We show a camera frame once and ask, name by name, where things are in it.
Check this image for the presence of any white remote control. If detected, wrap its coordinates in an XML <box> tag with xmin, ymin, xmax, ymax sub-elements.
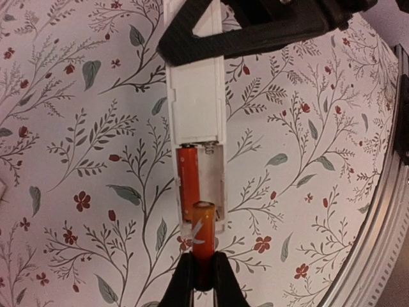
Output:
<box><xmin>163</xmin><ymin>1</ymin><xmax>227</xmax><ymax>239</ymax></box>

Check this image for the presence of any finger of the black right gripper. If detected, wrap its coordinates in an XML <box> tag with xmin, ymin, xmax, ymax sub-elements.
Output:
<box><xmin>157</xmin><ymin>0</ymin><xmax>329</xmax><ymax>67</ymax></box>

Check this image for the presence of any floral patterned table mat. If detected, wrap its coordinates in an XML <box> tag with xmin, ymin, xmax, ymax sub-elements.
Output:
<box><xmin>1</xmin><ymin>1</ymin><xmax>398</xmax><ymax>306</ymax></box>

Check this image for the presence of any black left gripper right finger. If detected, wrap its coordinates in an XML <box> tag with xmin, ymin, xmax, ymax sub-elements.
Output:
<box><xmin>213</xmin><ymin>251</ymin><xmax>250</xmax><ymax>307</ymax></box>

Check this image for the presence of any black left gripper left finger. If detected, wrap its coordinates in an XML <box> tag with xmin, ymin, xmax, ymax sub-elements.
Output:
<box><xmin>161</xmin><ymin>253</ymin><xmax>194</xmax><ymax>307</ymax></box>

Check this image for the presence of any orange battery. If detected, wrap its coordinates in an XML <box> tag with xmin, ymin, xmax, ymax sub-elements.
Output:
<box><xmin>176</xmin><ymin>145</ymin><xmax>200</xmax><ymax>221</ymax></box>
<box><xmin>192</xmin><ymin>201</ymin><xmax>215</xmax><ymax>292</ymax></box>

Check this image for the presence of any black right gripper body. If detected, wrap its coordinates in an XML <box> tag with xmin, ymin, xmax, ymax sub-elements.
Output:
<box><xmin>222</xmin><ymin>1</ymin><xmax>377</xmax><ymax>28</ymax></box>

